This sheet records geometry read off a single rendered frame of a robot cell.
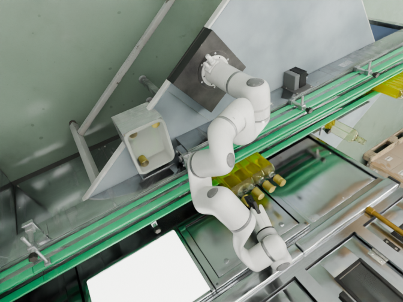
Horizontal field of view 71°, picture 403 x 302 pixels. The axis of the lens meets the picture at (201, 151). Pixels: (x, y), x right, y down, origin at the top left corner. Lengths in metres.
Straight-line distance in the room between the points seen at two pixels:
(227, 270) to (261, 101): 0.65
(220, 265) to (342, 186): 0.69
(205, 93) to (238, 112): 0.37
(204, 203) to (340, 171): 0.91
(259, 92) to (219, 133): 0.23
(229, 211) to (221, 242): 0.44
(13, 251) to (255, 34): 1.32
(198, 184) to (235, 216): 0.15
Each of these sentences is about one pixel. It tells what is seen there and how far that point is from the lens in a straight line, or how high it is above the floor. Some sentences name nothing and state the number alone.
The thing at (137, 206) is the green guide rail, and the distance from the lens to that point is 1.23.
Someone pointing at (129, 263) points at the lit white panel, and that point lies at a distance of 1.29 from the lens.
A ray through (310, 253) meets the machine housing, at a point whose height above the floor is 1.40.
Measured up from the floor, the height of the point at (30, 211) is 0.40.
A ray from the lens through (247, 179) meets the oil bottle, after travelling 1.23.
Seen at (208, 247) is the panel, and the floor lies 1.15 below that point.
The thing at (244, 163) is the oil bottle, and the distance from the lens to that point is 1.29.
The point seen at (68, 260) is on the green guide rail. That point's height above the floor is 0.93.
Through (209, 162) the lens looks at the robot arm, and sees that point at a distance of 0.78.
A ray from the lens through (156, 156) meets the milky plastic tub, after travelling 1.27.
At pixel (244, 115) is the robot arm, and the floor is 1.17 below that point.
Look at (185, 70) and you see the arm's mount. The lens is 1.12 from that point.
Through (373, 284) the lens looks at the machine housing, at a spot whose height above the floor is 1.60.
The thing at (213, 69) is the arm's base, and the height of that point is 0.87.
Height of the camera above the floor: 1.76
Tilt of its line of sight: 45 degrees down
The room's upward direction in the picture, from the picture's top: 135 degrees clockwise
